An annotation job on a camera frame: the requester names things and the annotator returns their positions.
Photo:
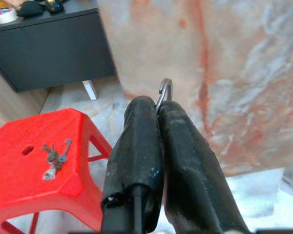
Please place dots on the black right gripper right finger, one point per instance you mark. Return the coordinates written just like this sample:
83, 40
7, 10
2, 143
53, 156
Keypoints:
193, 175

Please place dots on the silver bunch of keys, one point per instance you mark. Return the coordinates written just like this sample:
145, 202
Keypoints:
54, 157

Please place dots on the white tape roll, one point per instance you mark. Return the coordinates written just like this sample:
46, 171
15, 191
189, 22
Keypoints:
6, 15

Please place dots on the red plastic stool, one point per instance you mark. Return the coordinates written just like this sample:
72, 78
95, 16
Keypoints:
22, 180

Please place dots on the dark grey cabinet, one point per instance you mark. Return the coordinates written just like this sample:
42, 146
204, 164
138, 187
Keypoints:
51, 48

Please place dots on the black cloth pouch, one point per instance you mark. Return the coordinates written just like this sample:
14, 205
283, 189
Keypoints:
29, 11

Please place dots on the silver metal hook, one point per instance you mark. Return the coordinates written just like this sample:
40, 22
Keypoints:
170, 90

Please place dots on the dark shiny round object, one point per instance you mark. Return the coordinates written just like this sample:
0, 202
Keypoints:
53, 6

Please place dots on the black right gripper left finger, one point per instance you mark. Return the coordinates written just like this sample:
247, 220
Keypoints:
134, 151

